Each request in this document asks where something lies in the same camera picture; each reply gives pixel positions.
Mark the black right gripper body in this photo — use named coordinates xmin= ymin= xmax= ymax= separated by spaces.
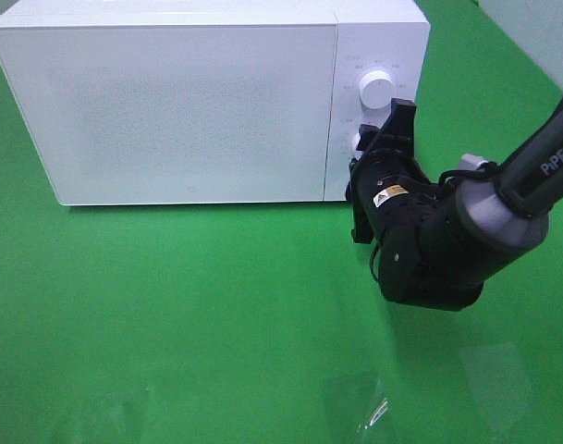
xmin=349 ymin=151 xmax=452 ymax=301

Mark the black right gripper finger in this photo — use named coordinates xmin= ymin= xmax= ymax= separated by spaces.
xmin=358 ymin=98 xmax=417 ymax=158
xmin=345 ymin=180 xmax=373 ymax=244

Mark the white timer knob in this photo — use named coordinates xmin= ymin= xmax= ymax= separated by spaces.
xmin=351 ymin=133 xmax=362 ymax=158

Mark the white microwave door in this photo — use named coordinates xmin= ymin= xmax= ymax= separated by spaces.
xmin=0 ymin=25 xmax=336 ymax=205

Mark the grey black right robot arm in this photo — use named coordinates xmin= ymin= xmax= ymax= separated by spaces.
xmin=345 ymin=97 xmax=563 ymax=311

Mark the upper white power knob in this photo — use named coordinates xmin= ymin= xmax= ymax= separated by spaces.
xmin=358 ymin=69 xmax=395 ymax=110

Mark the white microwave oven body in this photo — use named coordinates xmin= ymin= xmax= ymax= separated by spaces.
xmin=0 ymin=1 xmax=431 ymax=202

